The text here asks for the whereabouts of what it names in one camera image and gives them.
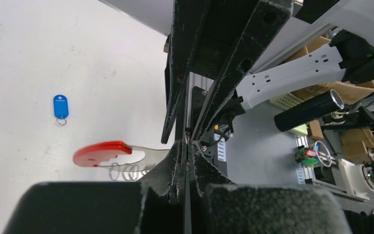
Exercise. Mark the black cylinder tube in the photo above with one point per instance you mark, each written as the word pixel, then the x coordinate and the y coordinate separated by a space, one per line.
pixel 309 110

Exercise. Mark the blue key tag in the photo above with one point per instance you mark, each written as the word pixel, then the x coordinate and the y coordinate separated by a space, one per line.
pixel 61 109

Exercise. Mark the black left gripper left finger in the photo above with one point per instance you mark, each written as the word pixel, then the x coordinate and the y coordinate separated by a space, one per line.
pixel 165 183

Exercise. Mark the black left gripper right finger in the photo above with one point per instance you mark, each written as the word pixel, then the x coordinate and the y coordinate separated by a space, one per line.
pixel 202 172

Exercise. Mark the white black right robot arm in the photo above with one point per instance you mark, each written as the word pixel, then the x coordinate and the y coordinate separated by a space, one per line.
pixel 348 57

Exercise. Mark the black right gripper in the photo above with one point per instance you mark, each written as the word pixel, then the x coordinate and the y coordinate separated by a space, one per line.
pixel 221 40

